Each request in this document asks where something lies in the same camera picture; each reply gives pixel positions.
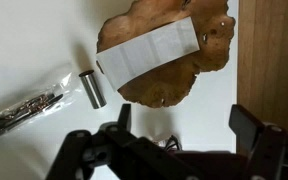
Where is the brown wooden slab tray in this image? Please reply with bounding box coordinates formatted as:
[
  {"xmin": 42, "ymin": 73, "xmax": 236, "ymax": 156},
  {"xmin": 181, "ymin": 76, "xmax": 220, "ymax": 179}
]
[{"xmin": 97, "ymin": 0, "xmax": 235, "ymax": 108}]

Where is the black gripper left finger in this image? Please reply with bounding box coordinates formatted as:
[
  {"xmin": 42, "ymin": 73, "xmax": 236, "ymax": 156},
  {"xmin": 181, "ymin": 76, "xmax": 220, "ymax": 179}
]
[{"xmin": 118, "ymin": 104, "xmax": 131, "ymax": 131}]

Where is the silver metal cylinder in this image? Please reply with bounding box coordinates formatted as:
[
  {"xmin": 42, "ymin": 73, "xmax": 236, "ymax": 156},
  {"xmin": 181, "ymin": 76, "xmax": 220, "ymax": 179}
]
[{"xmin": 79, "ymin": 70, "xmax": 106, "ymax": 109}]

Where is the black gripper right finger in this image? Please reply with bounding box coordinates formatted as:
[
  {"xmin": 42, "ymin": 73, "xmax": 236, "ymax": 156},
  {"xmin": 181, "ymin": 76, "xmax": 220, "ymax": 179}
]
[{"xmin": 229, "ymin": 104, "xmax": 265, "ymax": 152}]

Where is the white paper sheet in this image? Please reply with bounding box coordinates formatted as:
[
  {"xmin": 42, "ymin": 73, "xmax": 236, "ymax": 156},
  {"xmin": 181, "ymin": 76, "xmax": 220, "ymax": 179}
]
[{"xmin": 96, "ymin": 17, "xmax": 200, "ymax": 91}]

